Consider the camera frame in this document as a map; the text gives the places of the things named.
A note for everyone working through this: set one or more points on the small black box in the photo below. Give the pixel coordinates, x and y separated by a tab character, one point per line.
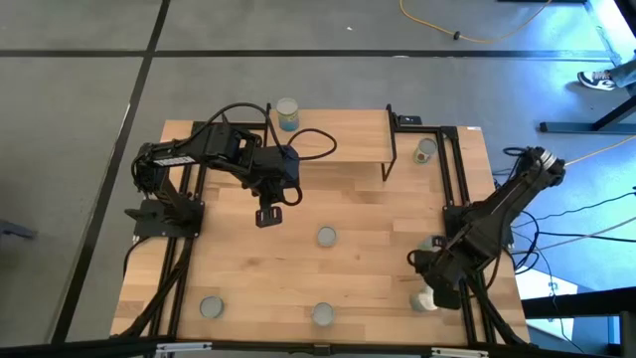
410	120

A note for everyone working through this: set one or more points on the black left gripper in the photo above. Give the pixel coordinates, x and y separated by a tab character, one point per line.
278	164

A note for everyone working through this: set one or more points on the green lime can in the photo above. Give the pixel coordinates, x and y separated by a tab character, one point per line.
427	243

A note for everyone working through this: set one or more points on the silver frame bracket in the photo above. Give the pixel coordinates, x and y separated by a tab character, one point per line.
181	347
459	352

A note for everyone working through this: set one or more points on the black table beam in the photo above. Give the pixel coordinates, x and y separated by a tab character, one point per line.
576	303

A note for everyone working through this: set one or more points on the black desk stand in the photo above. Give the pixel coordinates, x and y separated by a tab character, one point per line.
571	127

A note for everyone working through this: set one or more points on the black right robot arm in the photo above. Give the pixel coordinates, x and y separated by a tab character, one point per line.
502	209

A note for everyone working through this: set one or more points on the person's shoe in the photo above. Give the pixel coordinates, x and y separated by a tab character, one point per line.
596	79

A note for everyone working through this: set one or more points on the wooden shelf with black legs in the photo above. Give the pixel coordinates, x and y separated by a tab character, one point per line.
358	134

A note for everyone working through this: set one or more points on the person's leg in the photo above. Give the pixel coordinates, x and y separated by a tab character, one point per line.
626	74

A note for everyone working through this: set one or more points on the orange yellow can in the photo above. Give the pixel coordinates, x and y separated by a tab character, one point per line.
327	236

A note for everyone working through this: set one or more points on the pale green fruit can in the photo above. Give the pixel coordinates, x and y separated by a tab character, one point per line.
426	149

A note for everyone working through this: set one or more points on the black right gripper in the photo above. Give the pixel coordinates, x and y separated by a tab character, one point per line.
444	271

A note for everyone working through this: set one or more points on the black aluminium table frame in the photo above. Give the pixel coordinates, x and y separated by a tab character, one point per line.
273	349

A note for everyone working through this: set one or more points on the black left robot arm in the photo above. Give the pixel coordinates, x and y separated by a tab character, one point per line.
199	149

